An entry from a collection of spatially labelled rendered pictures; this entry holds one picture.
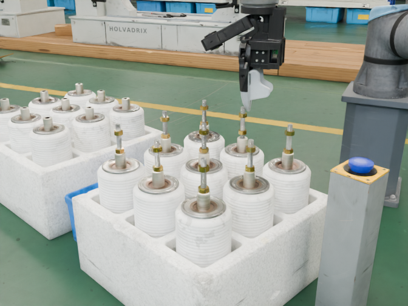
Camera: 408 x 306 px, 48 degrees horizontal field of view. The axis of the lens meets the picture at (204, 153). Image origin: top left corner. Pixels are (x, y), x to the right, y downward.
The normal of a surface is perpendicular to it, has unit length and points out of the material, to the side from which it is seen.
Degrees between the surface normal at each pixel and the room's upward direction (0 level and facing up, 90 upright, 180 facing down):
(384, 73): 73
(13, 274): 0
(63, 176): 90
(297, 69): 90
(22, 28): 90
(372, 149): 90
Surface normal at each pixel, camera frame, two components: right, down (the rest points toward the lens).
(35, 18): 0.91, 0.16
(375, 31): -0.92, 0.15
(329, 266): -0.71, 0.27
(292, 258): 0.70, 0.27
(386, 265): 0.00, -0.92
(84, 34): -0.41, 0.35
